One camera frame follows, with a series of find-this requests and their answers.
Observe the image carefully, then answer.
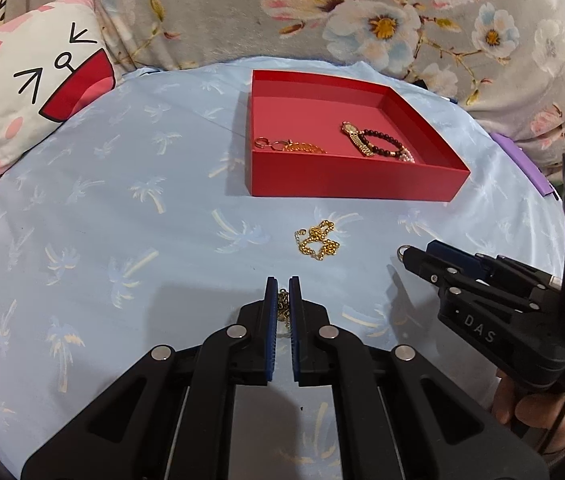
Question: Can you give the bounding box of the purple strip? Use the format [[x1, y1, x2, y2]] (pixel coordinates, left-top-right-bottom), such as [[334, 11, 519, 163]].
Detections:
[[490, 132, 559, 202]]

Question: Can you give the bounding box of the gold bead chain bracelet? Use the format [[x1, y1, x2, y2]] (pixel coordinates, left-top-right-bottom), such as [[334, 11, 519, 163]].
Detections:
[[294, 220, 342, 262]]

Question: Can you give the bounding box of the grey floral blanket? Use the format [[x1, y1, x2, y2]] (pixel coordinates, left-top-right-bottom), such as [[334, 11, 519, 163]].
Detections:
[[2, 0, 565, 181]]

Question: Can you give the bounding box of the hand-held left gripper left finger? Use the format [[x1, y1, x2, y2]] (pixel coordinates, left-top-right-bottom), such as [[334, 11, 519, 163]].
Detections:
[[21, 277, 278, 480]]

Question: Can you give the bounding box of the gold wrist watch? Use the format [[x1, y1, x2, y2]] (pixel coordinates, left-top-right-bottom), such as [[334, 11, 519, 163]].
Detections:
[[341, 120, 378, 159]]

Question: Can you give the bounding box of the cat face pillow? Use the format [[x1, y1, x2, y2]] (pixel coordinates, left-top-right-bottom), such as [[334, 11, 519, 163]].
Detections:
[[0, 0, 117, 193]]

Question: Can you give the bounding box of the red cardboard box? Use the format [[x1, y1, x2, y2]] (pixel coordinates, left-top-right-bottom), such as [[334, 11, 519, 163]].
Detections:
[[248, 70, 472, 203]]

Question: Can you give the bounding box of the gold leaf-pattern bangle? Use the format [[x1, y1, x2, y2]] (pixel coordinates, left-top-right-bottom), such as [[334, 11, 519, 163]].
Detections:
[[282, 139, 329, 157]]

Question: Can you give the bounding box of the gold black-clover necklace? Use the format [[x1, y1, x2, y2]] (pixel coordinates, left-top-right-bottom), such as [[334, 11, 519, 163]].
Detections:
[[276, 287, 294, 335]]

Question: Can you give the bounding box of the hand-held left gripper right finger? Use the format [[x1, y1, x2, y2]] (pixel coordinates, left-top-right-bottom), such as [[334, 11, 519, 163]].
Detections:
[[289, 276, 549, 480]]

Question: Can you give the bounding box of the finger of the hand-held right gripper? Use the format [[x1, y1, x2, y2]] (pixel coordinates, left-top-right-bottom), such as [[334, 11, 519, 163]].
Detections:
[[401, 246, 539, 312], [427, 240, 562, 304]]

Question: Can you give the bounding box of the person's right hand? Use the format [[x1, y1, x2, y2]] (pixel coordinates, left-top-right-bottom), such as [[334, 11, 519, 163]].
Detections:
[[493, 374, 565, 432]]

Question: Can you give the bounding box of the black bead bracelet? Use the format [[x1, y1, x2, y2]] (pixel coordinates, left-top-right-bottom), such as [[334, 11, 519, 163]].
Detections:
[[360, 129, 409, 159]]

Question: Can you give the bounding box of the black cable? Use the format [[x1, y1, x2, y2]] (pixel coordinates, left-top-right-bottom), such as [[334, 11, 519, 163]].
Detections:
[[537, 355, 565, 457]]

